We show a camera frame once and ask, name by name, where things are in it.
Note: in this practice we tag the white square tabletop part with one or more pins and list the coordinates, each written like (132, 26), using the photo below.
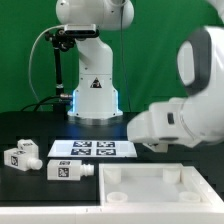
(151, 184)

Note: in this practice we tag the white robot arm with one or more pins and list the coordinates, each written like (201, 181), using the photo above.
(196, 119)

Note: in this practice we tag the white paper with tags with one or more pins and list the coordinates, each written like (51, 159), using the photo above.
(92, 148)

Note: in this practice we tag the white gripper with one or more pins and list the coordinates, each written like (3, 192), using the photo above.
(161, 123)

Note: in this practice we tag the white L-shaped fence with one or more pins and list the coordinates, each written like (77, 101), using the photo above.
(182, 213)

